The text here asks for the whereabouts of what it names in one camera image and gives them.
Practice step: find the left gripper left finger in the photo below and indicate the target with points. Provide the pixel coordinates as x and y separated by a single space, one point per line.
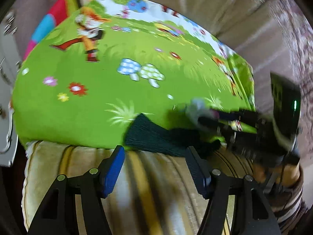
57 211

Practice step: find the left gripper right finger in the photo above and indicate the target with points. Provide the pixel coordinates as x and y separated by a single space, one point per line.
252 212

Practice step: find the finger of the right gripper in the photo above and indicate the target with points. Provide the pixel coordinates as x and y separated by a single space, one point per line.
237 114
215 127

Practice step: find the striped sleeve forearm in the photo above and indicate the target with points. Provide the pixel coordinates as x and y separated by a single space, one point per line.
288 205

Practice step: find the person's right hand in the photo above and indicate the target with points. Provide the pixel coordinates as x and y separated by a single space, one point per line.
287 175

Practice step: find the dark green knit cloth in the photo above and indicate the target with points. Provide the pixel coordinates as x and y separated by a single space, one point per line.
145 135

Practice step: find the striped beige sofa cushion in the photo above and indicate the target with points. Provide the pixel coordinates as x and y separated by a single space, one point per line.
154 193

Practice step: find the green cartoon print mat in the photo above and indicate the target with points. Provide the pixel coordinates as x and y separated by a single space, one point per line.
112 60

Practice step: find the white carved cabinet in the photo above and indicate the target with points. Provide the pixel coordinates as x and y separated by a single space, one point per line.
10 64

